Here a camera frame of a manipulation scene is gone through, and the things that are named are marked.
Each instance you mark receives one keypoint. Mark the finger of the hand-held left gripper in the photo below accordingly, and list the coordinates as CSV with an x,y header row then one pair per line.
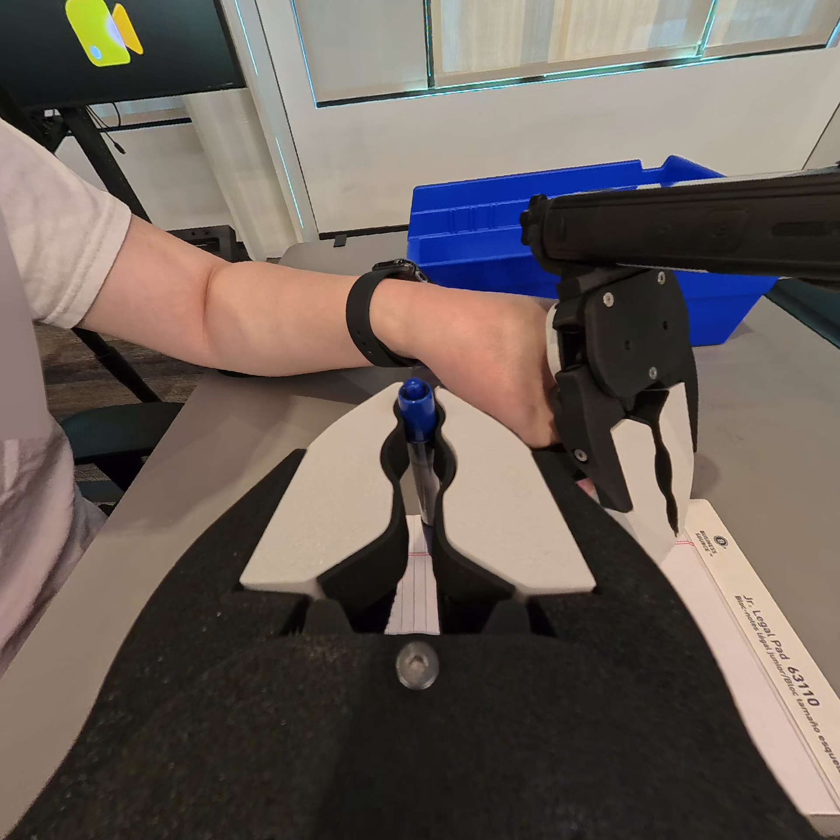
x,y
646,518
682,446

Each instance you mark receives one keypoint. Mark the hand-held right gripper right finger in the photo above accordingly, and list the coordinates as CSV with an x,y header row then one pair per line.
x,y
505,512

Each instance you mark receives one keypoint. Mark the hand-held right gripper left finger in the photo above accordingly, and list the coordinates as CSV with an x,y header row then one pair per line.
x,y
328,512

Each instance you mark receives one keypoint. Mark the blue pen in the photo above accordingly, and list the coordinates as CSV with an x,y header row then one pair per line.
x,y
417,420

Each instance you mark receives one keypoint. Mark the white lined notepad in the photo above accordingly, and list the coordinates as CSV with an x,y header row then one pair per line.
x,y
754,630

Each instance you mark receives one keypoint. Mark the person's left forearm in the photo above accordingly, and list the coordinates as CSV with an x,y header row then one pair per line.
x,y
262,315

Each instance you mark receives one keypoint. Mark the person's left hand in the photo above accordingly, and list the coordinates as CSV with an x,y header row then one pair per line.
x,y
485,348

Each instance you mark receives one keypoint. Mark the blue plastic bin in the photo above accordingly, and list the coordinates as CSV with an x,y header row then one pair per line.
x,y
472,256

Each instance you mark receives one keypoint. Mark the black wristwatch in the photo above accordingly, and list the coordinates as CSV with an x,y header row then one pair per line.
x,y
361,315

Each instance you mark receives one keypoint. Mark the window with blinds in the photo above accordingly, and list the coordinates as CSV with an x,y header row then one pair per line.
x,y
577,39

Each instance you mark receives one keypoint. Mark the dark chair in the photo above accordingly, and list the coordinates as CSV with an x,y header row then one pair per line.
x,y
111,439

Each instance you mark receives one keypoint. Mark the person's white t-shirt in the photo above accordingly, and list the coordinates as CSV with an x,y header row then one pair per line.
x,y
39,229

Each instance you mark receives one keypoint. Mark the black monitor stand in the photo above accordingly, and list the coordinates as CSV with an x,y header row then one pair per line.
x,y
105,170

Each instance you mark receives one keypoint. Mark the black monitor screen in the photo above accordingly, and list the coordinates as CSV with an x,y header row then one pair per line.
x,y
187,49

